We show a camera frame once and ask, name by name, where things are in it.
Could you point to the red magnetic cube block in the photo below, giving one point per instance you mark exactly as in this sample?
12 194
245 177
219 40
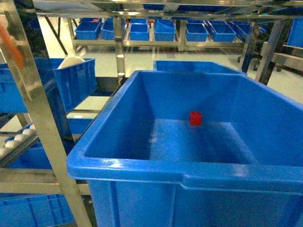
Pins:
195 118

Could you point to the large blue plastic tote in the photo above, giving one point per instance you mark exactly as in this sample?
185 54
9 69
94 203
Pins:
146 166

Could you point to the blue tote behind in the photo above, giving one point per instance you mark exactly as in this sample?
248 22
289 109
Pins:
194 66

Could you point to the blue crate with white object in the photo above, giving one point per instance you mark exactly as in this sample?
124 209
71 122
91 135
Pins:
75 83

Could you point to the low steel rack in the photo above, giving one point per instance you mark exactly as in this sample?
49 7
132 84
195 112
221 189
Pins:
180 42

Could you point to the steel shelf upright post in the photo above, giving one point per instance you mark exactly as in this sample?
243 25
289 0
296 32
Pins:
20 45

